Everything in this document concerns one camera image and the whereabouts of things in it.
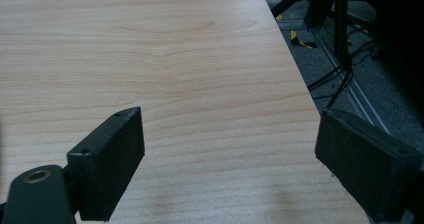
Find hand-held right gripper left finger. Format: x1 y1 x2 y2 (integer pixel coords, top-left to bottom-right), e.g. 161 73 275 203
66 106 146 222

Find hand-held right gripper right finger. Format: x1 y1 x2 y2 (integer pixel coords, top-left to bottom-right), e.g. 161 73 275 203
314 107 424 223

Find yellow and black floor tape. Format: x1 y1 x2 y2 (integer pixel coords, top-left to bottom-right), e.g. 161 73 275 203
275 14 318 50

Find black metal stand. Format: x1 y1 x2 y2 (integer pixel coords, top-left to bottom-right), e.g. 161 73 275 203
271 0 378 72

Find black floor cables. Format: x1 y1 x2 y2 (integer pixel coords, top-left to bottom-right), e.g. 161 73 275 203
306 23 381 109

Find aluminium floor rail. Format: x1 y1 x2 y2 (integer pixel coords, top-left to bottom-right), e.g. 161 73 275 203
278 18 391 135

